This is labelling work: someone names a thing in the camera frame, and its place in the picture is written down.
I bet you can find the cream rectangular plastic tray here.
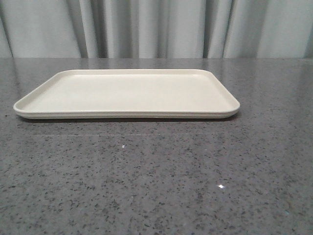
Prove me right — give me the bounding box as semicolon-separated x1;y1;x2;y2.
13;69;240;119

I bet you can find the grey-white pleated curtain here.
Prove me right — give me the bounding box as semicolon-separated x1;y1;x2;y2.
0;0;313;58

